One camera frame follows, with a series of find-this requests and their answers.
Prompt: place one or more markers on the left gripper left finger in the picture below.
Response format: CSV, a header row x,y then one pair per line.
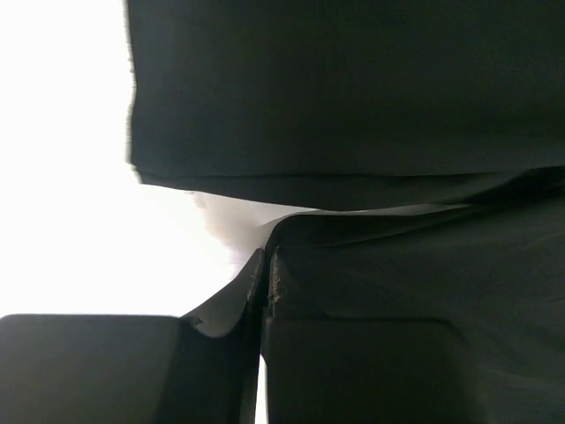
x,y
93,368

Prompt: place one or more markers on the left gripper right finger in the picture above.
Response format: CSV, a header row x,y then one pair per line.
x,y
379,370

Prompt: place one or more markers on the black shorts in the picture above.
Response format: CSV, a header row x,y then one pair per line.
x,y
418,144

